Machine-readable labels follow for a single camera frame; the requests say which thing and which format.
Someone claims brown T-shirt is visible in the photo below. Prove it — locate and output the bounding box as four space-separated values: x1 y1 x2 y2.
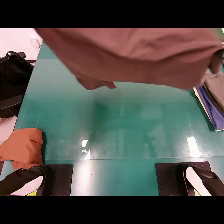
34 28 224 92

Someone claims orange garment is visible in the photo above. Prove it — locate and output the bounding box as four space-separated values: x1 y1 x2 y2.
0 128 45 172

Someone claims purple garment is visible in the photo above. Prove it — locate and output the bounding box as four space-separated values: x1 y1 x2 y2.
195 84 224 132

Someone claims black garment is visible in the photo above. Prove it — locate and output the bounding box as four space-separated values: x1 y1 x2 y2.
0 50 36 119

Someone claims grey-brown garment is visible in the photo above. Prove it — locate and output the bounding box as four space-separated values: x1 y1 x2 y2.
203 73 224 114

